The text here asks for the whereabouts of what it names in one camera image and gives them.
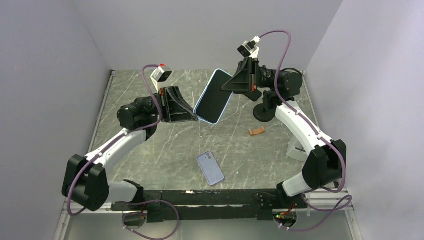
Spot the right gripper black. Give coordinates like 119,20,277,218
219,58,280,96

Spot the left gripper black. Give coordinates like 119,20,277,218
136,86,202,123

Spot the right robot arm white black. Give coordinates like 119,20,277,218
221,57,347,208

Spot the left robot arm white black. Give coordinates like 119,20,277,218
62,86,198,215

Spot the black phone on table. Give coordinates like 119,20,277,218
244,89,262,102

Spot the white phone stand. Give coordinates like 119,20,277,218
286,136,308,163

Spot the wooden microphone on black stand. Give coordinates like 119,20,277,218
253,90,277,123

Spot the small brown wooden block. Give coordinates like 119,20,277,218
248,126,266,137

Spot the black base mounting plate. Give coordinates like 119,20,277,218
111,189,307,223

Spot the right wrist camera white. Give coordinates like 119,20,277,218
237,36,261,59

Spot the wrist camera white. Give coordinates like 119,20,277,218
237,36,261,59
150,64,173,92

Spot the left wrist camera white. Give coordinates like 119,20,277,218
150,64,173,92

